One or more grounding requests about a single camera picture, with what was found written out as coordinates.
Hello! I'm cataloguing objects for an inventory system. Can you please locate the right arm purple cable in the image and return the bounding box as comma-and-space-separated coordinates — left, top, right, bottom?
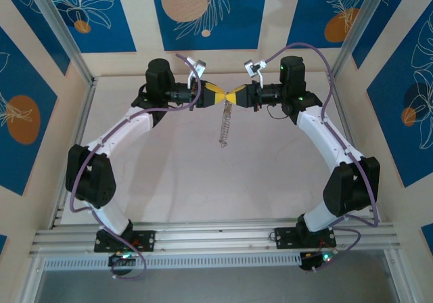
263, 42, 380, 273

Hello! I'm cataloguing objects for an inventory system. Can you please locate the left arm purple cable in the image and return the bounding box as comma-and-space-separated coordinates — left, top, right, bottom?
69, 53, 206, 282

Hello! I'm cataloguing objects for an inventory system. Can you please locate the thin black wire loop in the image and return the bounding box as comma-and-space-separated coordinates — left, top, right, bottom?
265, 103, 292, 120

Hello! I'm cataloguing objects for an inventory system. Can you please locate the aluminium base rail beam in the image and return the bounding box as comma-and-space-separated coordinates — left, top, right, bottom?
29, 218, 397, 255

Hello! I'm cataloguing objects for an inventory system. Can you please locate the black controller board green light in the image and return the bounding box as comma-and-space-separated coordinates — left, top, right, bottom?
299, 250, 336, 273
108, 252, 136, 267

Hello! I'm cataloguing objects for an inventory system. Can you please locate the aluminium frame post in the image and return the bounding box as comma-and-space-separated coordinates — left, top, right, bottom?
25, 0, 95, 85
332, 0, 388, 80

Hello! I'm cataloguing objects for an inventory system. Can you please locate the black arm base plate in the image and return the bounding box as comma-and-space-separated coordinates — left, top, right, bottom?
275, 227, 336, 250
93, 229, 156, 254

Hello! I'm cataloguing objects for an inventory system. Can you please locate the metal coil spring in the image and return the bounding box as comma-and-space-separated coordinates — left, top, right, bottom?
217, 99, 237, 149

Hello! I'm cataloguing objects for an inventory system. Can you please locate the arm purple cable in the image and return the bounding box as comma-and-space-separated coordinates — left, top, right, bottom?
263, 42, 380, 273
69, 53, 206, 282

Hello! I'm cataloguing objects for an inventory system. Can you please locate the aluminium table side rail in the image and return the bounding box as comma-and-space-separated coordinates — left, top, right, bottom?
326, 72, 396, 229
50, 78, 99, 229

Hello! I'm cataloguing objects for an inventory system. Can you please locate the white slotted cable duct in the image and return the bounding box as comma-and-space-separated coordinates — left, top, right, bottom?
43, 251, 302, 271

